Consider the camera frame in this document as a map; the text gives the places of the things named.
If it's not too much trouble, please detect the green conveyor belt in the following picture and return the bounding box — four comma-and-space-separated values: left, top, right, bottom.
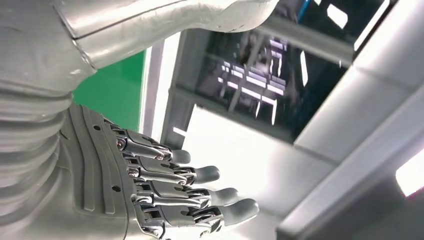
72, 49, 147, 133

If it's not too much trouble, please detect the grey framed glass partition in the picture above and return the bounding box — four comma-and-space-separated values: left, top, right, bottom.
160, 0, 424, 240

